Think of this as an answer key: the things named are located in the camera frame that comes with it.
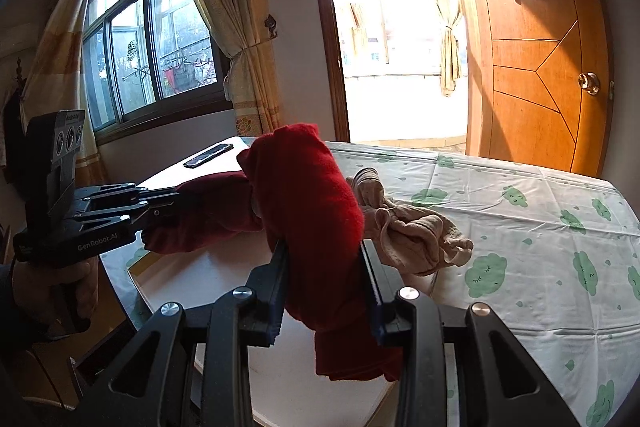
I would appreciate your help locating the curtain tieback hook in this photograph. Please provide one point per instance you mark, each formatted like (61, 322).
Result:
(271, 25)

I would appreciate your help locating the person's left hand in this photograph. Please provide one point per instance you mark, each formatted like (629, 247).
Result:
(35, 292)

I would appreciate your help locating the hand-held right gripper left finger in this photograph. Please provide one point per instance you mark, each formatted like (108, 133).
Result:
(272, 307)

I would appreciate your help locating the black remote control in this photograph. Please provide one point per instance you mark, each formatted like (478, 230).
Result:
(209, 156)

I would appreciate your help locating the red underwear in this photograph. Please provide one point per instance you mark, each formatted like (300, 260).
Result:
(310, 217)
(210, 212)

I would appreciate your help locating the wooden door frame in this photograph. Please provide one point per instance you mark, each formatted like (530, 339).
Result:
(327, 57)

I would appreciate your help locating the dark hanging garment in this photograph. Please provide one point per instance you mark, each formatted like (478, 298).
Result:
(12, 132)

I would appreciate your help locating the window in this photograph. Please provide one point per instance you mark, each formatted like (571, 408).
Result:
(135, 57)

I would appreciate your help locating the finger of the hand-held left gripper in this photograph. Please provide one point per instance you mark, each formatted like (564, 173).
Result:
(120, 194)
(115, 218)

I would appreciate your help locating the tied yellow patterned curtain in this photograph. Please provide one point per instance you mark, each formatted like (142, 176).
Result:
(240, 7)

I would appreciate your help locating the cloud print tablecloth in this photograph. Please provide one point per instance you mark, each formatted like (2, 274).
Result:
(525, 257)

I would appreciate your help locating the beige underwear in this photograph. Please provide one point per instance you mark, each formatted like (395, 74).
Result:
(415, 237)

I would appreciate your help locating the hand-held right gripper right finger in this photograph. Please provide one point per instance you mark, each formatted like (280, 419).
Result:
(382, 312)

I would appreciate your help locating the metal door knob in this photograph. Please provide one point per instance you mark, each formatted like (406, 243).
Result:
(588, 83)

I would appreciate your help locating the tied curtain beyond doorway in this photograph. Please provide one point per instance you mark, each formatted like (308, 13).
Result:
(450, 57)

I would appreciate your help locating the door latch plate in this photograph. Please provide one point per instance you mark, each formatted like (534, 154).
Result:
(611, 89)

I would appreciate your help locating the wooden door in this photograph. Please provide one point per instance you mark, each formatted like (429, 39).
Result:
(530, 107)

